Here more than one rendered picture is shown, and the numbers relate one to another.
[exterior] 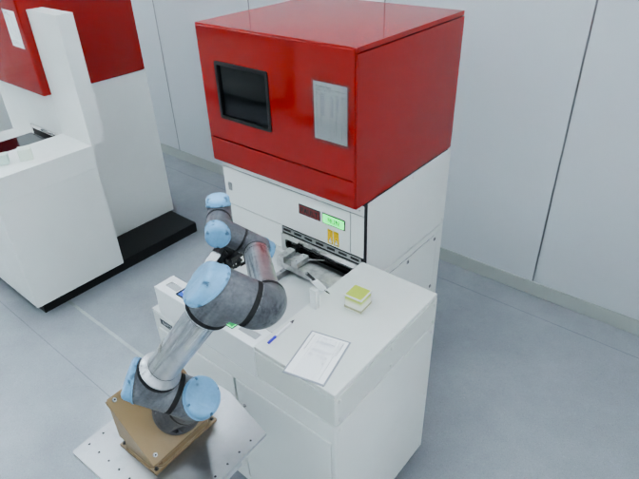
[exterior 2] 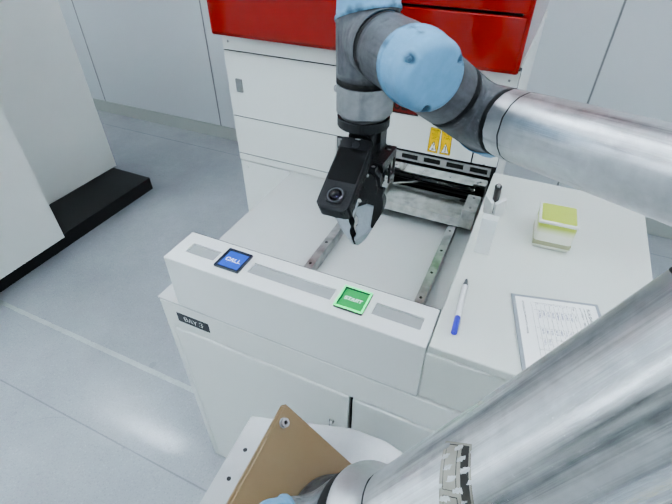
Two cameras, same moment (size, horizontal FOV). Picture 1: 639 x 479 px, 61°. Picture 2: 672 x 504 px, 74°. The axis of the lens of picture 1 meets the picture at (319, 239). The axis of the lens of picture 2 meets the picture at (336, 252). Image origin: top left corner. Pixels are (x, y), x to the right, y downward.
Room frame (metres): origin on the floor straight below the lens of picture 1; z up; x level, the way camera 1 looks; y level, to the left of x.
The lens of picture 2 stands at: (0.93, 0.50, 1.55)
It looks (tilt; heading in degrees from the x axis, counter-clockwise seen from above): 40 degrees down; 344
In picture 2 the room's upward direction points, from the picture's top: straight up
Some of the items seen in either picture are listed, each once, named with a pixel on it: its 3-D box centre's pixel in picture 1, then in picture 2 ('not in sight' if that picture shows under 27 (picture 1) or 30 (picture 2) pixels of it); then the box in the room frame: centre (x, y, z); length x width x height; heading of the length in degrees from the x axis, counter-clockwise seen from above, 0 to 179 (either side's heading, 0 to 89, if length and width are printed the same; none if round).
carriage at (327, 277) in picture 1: (314, 273); (408, 202); (1.87, 0.03, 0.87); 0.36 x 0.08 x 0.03; 49
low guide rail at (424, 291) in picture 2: not in sight; (435, 265); (1.63, 0.05, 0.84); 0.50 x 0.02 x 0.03; 139
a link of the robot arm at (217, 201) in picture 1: (219, 212); (368, 35); (1.47, 0.31, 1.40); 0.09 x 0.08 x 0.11; 5
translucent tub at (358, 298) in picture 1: (358, 299); (554, 227); (1.51, -0.13, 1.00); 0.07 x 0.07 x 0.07; 53
